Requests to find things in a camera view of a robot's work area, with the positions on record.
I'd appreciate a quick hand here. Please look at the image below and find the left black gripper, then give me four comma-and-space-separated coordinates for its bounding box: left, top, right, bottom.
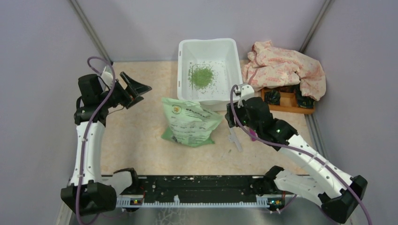
99, 71, 152, 109

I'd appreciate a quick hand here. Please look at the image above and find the white bag clip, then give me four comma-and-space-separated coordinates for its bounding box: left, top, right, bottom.
228, 128, 243, 152

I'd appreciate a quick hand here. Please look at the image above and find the green cat litter bag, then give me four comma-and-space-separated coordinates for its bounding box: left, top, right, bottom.
161, 97, 222, 147

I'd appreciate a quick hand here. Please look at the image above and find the purple plastic scoop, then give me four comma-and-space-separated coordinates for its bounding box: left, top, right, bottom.
249, 129, 257, 142

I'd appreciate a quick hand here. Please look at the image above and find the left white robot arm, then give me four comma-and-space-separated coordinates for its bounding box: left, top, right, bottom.
61, 72, 152, 216

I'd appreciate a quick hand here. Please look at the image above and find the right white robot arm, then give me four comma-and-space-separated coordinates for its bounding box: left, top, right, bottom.
225, 97, 372, 224

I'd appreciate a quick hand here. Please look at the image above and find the white plastic litter box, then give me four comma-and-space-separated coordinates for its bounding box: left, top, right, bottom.
177, 38, 243, 111

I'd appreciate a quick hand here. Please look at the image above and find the green cat litter pile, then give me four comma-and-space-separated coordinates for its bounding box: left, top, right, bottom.
187, 61, 228, 94

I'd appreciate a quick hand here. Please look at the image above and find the dark patterned cloth bundle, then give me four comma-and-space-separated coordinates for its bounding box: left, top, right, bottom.
264, 90, 281, 105

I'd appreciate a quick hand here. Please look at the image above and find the pink patterned cloth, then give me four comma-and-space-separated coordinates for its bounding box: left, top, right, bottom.
241, 40, 326, 101

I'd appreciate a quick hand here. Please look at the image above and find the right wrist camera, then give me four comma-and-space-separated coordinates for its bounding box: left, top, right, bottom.
234, 83, 255, 108

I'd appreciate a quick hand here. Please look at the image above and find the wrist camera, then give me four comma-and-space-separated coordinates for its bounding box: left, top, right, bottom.
234, 83, 255, 108
99, 70, 114, 90

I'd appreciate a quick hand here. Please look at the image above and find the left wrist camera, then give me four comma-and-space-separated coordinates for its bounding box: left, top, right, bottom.
99, 70, 114, 90

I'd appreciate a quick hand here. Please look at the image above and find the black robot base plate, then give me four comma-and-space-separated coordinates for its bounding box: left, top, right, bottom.
111, 175, 295, 206

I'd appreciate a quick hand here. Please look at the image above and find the aluminium frame rail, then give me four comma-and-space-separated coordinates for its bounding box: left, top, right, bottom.
99, 175, 347, 209

